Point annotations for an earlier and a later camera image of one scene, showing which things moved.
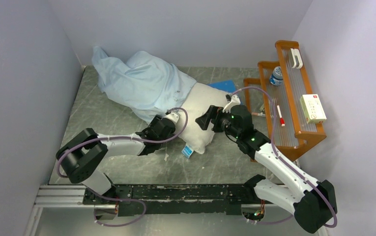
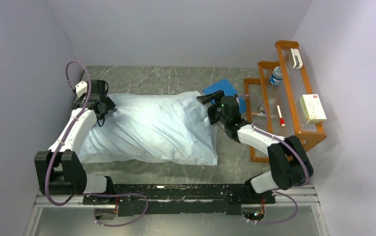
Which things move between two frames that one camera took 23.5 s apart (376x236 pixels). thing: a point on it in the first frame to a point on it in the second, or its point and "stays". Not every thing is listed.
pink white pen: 260,114 stays
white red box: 313,109 stays
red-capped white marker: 282,119 stays
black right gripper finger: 204,121 to 216,95
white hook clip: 296,52 stays
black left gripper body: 153,124 to 108,105
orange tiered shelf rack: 282,102 stays
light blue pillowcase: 148,85 to 172,128
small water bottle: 276,78 stays
